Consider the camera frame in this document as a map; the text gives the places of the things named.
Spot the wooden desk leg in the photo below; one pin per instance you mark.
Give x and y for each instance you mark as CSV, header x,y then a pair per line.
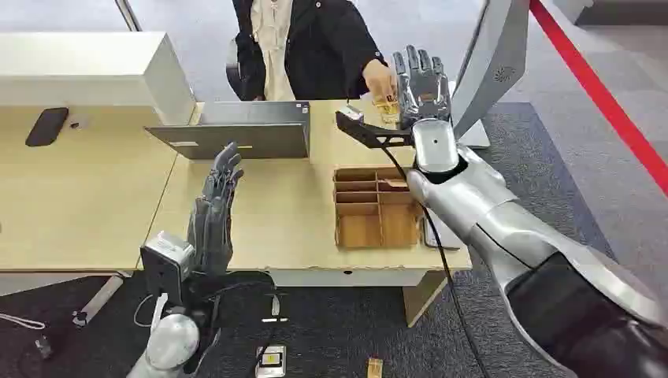
x,y
421,297

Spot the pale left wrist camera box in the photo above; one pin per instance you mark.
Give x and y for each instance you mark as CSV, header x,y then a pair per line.
x,y
167,261

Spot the black phone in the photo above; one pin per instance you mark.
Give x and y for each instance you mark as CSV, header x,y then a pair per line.
x,y
47,127

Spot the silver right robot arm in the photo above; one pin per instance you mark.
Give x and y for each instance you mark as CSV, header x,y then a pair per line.
x,y
501,219

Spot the small wooden block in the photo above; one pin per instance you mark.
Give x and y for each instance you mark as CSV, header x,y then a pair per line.
x,y
374,368

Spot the silver monitor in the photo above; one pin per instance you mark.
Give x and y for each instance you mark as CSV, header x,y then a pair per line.
x,y
490,62

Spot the grey desk leg bar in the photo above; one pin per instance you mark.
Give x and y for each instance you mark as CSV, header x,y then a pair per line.
x,y
99,300

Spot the card lying in wooden box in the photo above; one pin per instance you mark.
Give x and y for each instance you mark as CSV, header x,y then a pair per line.
x,y
396,183

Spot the grey laptop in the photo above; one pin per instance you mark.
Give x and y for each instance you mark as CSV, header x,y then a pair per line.
x,y
245,133

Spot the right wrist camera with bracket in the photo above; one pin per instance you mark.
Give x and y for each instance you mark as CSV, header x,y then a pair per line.
x,y
365,133

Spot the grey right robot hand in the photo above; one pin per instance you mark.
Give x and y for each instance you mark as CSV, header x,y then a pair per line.
x,y
424,88

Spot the white desk shelf box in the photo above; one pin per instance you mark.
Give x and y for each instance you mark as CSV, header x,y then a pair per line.
x,y
91,73

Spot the card reader device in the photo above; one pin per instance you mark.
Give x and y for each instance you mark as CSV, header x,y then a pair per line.
x,y
271,361

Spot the flat phone with dark edge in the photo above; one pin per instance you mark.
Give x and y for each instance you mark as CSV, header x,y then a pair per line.
x,y
438,236

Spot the person's hand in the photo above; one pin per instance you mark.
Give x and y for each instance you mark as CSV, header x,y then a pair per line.
x,y
380,79

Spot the black plug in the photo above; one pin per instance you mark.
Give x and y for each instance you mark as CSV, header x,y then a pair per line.
x,y
44,347

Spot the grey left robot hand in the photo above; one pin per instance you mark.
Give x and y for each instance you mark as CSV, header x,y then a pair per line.
x,y
213,219

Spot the person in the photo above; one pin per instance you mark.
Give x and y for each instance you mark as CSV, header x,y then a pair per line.
x,y
308,47

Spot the wooden card box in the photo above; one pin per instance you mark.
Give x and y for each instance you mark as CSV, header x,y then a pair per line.
x,y
377,208

